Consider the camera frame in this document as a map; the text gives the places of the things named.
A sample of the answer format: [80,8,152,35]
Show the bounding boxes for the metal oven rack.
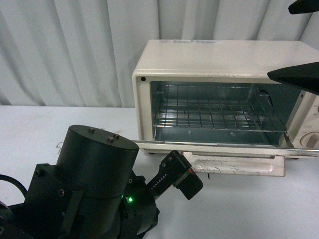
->
[154,85,286,132]

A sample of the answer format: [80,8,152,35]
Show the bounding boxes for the cream oven door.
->
[134,140,319,177]

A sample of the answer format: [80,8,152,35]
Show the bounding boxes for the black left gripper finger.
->
[159,151,203,200]

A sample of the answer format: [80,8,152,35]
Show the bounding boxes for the cream oven knob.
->
[300,132,319,149]

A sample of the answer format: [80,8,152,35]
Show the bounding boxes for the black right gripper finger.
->
[288,0,319,14]
[267,62,319,95]

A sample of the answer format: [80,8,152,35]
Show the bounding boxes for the cream toaster oven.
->
[132,40,319,150]

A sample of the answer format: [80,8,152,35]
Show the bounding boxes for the white curtain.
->
[0,0,319,107]

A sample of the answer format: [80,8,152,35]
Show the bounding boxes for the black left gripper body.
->
[117,169,175,239]

